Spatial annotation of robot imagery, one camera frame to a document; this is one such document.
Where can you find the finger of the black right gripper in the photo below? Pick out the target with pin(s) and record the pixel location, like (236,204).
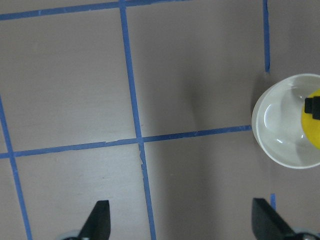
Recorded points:
(312,106)

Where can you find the yellow lemon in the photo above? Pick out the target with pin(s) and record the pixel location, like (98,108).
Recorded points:
(310,126)

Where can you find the cream ceramic bowl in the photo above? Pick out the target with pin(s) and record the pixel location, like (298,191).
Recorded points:
(277,122)

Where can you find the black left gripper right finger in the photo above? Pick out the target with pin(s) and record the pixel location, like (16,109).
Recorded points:
(267,224)

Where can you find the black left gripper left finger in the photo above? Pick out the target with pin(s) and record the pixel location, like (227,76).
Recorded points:
(98,223)

